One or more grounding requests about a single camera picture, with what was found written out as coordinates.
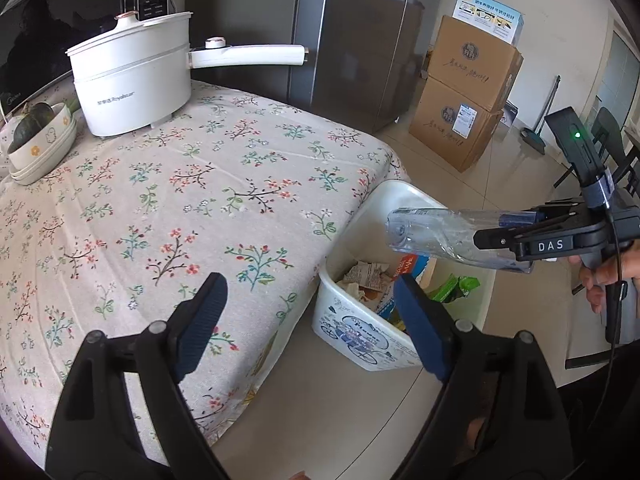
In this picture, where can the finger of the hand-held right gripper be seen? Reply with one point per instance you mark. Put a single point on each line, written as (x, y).
(500, 238)
(545, 212)

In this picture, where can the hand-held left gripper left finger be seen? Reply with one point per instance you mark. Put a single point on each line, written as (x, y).
(200, 320)

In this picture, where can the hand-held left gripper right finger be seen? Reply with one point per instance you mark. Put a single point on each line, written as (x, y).
(420, 325)

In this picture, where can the green snack bag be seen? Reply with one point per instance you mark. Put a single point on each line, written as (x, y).
(452, 287)

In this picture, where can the white plastic bin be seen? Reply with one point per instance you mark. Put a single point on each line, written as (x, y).
(360, 330)

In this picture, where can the clear plastic bottle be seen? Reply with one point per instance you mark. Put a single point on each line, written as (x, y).
(430, 232)

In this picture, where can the person's right hand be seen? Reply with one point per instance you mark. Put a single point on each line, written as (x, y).
(597, 287)

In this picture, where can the crumpled paper wrapper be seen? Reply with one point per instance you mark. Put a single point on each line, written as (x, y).
(367, 280)

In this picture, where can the broom with dustpan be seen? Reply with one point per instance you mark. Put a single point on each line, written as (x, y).
(540, 125)

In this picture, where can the dark chair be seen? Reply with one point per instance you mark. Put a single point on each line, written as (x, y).
(607, 130)

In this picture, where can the floral tablecloth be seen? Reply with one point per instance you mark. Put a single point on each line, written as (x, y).
(175, 210)

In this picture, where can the cardboard box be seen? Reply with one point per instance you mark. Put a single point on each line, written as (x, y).
(475, 70)
(450, 130)

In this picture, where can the blue and white box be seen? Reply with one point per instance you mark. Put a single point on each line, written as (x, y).
(487, 15)

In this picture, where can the stacked white floral bowls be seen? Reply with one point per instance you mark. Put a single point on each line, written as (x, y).
(57, 160)

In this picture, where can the white flower print bowl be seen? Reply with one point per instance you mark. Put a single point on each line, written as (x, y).
(47, 147)

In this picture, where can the white electric cooking pot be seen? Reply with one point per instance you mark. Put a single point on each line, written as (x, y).
(130, 90)

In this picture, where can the dark green squash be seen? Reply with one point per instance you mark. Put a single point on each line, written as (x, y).
(32, 127)

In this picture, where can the grey refrigerator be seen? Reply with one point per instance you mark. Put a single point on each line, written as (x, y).
(340, 35)

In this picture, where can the black microwave oven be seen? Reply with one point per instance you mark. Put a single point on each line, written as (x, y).
(60, 25)

